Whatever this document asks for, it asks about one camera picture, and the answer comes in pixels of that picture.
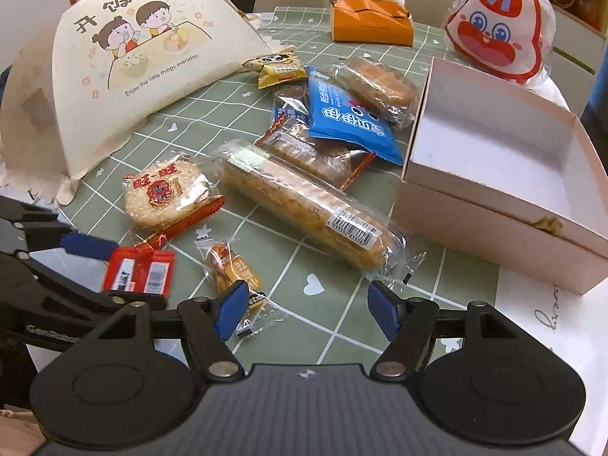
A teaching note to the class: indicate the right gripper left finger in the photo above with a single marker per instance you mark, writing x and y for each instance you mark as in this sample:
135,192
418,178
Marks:
208,324

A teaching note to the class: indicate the orange tissue box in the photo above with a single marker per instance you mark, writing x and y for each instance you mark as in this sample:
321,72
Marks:
372,21

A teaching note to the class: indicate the green checked tablecloth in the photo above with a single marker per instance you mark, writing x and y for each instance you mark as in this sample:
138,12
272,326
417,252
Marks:
319,310

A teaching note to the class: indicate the blue snack bag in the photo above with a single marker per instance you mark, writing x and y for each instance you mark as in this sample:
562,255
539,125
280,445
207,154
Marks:
336,115

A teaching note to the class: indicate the small orange candy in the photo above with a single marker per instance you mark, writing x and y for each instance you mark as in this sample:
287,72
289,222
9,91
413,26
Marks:
224,263

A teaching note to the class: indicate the red snack packet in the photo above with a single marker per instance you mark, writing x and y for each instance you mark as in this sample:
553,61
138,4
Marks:
146,268

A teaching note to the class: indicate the cream cartoon food cover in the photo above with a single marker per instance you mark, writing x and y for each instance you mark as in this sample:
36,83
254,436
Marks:
81,86

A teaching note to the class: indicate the long cracker pack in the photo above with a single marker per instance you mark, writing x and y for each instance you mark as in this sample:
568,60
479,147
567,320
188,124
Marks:
324,214

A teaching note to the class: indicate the round bread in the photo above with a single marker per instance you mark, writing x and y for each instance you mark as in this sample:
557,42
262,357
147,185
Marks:
390,94

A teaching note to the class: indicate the red white rabbit bag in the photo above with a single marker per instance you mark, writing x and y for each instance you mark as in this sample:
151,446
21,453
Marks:
510,39

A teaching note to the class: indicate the round rice cracker pack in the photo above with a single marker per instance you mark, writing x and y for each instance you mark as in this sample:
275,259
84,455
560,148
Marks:
170,190

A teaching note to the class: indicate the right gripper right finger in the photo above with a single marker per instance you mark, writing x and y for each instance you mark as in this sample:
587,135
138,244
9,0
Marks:
408,325

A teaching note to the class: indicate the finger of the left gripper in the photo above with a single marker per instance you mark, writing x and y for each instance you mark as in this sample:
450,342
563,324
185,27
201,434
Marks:
32,219
88,245

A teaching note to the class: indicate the yellow snack packet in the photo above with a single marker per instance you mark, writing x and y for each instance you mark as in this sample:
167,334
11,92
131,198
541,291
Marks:
278,68

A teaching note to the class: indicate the pink cardboard box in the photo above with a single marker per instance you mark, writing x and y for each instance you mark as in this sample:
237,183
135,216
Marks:
498,172

